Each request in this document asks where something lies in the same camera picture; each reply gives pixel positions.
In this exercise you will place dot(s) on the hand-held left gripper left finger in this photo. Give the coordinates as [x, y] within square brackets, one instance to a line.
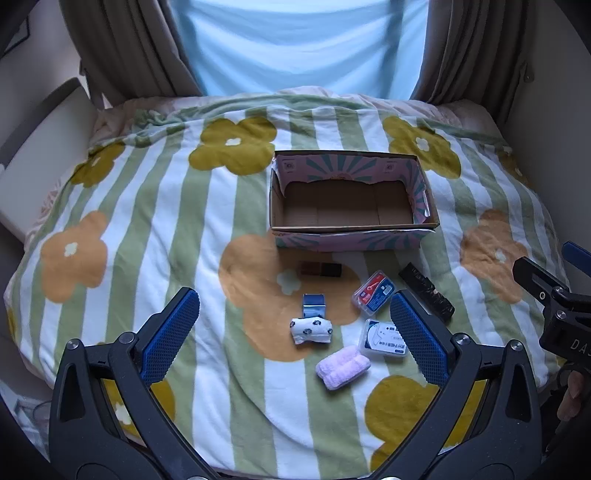
[168, 337]

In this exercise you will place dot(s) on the patterned cardboard box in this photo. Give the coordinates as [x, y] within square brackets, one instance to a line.
[341, 205]

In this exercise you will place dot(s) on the person's right hand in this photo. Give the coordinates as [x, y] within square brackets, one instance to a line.
[574, 397]

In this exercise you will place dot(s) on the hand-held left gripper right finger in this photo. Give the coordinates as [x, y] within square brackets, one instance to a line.
[418, 339]

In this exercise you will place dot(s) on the black long box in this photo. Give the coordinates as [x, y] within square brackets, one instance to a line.
[427, 293]

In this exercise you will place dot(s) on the white side panel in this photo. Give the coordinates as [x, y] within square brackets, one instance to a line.
[41, 157]

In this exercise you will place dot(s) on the white printed sock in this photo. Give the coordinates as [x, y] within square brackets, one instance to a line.
[311, 330]

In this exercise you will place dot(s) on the brown and black small box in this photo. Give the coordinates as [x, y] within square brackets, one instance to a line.
[321, 270]

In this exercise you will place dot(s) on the pink sock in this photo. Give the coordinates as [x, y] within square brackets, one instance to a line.
[342, 369]

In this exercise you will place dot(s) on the red label plastic case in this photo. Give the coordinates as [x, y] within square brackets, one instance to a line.
[374, 291]

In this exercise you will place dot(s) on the white blue label plastic case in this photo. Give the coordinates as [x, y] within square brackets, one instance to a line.
[381, 339]

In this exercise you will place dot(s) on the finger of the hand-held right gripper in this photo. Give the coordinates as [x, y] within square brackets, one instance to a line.
[578, 256]
[538, 279]

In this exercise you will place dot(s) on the light blue sheer curtain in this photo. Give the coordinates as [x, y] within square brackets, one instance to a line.
[300, 41]

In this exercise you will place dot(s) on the shiny blue box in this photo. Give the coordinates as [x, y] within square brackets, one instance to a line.
[315, 305]

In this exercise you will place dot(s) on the brown curtain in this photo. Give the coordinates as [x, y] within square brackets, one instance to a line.
[471, 46]
[134, 46]

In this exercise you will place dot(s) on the striped floral blanket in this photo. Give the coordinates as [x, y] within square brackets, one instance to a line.
[157, 240]

